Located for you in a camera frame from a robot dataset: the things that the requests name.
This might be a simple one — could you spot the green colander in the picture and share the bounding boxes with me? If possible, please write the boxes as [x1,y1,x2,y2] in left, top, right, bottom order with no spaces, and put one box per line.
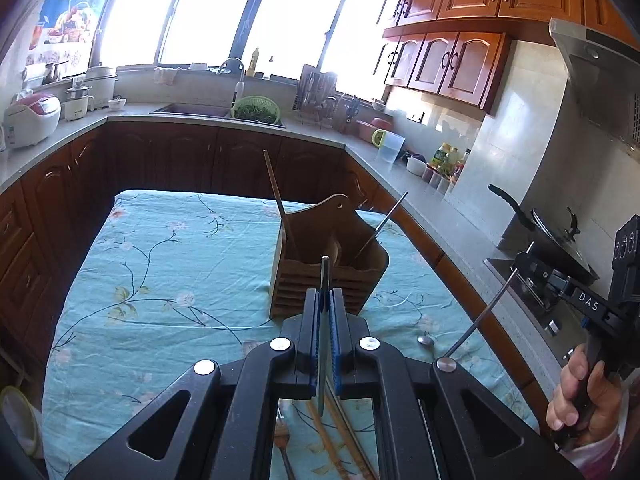
[230,95,281,125]

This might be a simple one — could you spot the chrome faucet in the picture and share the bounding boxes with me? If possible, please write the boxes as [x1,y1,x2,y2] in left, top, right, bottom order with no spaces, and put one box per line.
[217,57,247,111]

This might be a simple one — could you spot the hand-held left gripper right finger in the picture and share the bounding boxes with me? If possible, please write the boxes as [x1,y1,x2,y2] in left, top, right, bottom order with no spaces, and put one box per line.
[328,288,586,480]

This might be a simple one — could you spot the person's right hand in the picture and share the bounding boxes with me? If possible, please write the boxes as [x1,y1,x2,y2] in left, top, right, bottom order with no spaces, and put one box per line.
[546,344,632,448]

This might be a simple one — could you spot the pink container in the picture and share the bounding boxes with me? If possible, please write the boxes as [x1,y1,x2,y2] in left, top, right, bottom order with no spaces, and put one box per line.
[355,117,394,144]

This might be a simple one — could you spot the spice jar set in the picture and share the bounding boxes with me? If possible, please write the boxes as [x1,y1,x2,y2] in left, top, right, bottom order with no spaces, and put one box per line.
[422,164,456,194]

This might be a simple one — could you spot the white round container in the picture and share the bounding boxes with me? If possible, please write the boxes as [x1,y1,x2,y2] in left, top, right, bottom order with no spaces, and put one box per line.
[0,385,45,461]

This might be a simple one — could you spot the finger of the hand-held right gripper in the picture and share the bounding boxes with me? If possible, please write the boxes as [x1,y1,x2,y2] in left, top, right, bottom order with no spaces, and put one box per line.
[514,251,571,291]

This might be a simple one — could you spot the wooden wall cabinets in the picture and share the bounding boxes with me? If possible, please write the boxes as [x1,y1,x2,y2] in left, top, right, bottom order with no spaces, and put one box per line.
[374,0,640,112]

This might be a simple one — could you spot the dish rack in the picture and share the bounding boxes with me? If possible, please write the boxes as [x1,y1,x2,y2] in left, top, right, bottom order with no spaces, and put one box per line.
[294,63,341,124]

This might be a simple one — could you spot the large white cooker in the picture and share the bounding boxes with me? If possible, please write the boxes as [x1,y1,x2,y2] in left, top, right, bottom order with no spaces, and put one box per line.
[84,64,119,112]

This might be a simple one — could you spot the steel range hood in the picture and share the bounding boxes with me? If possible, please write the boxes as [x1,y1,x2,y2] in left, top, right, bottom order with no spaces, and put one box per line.
[549,17,640,162]

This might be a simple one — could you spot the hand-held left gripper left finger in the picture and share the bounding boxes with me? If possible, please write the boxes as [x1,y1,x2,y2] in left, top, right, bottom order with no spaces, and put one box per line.
[65,288,322,480]

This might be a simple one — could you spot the metal fork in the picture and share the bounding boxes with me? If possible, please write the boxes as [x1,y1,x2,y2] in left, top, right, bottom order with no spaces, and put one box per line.
[273,410,298,480]

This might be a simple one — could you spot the grey metal utensil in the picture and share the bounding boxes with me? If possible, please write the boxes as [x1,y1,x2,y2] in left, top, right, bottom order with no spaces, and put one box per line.
[314,255,332,417]

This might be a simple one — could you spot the knife block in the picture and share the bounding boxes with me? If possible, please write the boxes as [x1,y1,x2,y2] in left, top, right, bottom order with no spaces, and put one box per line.
[335,95,361,134]

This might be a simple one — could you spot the black wok with lid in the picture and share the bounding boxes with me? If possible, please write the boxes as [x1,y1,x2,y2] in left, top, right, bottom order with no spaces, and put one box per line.
[487,183,601,287]

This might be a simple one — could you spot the fruit wall poster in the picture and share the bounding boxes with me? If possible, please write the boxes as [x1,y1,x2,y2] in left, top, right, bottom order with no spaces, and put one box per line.
[26,0,122,70]

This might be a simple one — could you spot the kitchen window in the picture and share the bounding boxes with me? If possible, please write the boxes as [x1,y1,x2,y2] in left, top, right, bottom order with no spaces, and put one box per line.
[94,0,402,104]

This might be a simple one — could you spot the gas stove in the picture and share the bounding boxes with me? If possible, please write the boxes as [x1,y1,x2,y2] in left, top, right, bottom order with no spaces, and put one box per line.
[483,257,592,342]

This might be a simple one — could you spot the white and pink rice cooker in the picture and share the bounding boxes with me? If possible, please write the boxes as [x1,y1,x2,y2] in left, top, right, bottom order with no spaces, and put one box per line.
[4,92,62,150]

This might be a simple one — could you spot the clear measuring jug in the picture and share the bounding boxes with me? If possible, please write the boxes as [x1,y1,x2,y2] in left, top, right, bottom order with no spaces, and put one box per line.
[377,132,406,164]

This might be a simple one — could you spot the wooden utensil holder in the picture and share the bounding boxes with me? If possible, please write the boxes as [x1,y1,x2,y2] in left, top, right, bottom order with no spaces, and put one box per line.
[269,195,390,320]

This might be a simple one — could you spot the person's right forearm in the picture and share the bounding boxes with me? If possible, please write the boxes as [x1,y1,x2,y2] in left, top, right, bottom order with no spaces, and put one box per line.
[567,400,636,472]

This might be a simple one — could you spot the floral teal tablecloth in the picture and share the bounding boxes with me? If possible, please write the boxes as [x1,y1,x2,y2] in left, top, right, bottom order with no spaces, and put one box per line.
[42,189,542,480]

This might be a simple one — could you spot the small white steamer pot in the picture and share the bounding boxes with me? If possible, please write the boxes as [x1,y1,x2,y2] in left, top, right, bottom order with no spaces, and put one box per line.
[63,77,96,121]

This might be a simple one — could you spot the long wooden utensil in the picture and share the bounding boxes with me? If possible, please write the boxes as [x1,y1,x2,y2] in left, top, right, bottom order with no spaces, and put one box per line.
[263,149,300,257]

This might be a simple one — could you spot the wooden base cabinets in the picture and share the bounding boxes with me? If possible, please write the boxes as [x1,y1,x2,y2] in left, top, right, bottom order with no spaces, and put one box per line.
[0,117,551,413]

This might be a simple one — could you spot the kitchen sink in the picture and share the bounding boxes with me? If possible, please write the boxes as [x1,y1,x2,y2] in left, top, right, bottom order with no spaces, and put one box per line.
[149,102,289,129]

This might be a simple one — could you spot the slim metal utensil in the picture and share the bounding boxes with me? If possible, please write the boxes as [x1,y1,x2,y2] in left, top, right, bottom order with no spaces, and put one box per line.
[442,268,519,359]
[349,191,409,264]

